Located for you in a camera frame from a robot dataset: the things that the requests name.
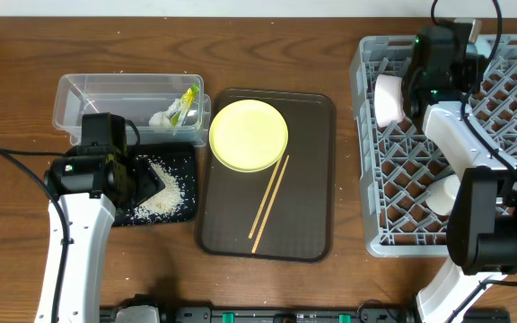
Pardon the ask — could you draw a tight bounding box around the pile of rice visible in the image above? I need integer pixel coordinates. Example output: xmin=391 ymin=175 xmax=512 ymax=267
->
xmin=123 ymin=153 xmax=197 ymax=225

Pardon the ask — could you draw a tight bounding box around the black tray bin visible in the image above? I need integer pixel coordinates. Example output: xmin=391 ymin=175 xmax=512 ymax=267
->
xmin=68 ymin=142 xmax=198 ymax=228

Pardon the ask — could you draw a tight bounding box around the pink white bowl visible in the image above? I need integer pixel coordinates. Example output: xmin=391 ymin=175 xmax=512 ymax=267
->
xmin=374 ymin=74 xmax=406 ymax=127

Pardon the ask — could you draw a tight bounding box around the wooden chopstick left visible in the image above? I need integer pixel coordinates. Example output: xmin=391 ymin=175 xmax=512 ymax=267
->
xmin=248 ymin=157 xmax=282 ymax=239

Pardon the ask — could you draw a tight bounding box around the wooden chopstick right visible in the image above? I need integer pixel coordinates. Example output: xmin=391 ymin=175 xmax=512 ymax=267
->
xmin=251 ymin=155 xmax=289 ymax=254

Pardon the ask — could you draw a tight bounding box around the grey dishwasher rack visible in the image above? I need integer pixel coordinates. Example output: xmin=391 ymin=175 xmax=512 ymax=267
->
xmin=350 ymin=34 xmax=517 ymax=258

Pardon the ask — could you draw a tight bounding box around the clear plastic bin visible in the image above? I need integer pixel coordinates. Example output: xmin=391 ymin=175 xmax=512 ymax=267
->
xmin=52 ymin=74 xmax=211 ymax=147

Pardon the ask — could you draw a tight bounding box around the white green cup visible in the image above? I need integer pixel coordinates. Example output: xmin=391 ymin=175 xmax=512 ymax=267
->
xmin=425 ymin=174 xmax=460 ymax=216

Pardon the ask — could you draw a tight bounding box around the green snack wrapper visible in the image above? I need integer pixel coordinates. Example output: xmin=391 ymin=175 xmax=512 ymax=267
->
xmin=168 ymin=84 xmax=199 ymax=127

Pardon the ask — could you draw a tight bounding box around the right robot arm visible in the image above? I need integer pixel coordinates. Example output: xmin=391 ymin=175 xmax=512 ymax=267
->
xmin=402 ymin=20 xmax=517 ymax=322

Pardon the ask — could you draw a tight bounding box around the wooden chopstick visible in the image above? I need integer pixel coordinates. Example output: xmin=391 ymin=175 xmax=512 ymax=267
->
xmin=248 ymin=157 xmax=282 ymax=239
xmin=251 ymin=155 xmax=289 ymax=254

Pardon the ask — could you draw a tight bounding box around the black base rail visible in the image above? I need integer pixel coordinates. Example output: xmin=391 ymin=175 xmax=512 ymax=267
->
xmin=99 ymin=304 xmax=512 ymax=323

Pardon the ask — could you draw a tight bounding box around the dark brown serving tray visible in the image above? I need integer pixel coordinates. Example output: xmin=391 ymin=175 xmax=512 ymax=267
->
xmin=196 ymin=89 xmax=336 ymax=263

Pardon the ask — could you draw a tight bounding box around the white tissue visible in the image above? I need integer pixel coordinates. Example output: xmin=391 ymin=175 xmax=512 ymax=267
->
xmin=149 ymin=99 xmax=180 ymax=127

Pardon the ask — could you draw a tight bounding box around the yellow plate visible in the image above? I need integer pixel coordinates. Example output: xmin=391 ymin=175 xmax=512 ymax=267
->
xmin=209 ymin=100 xmax=289 ymax=172

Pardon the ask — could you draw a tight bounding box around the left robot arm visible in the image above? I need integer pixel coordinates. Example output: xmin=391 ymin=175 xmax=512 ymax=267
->
xmin=35 ymin=113 xmax=165 ymax=322

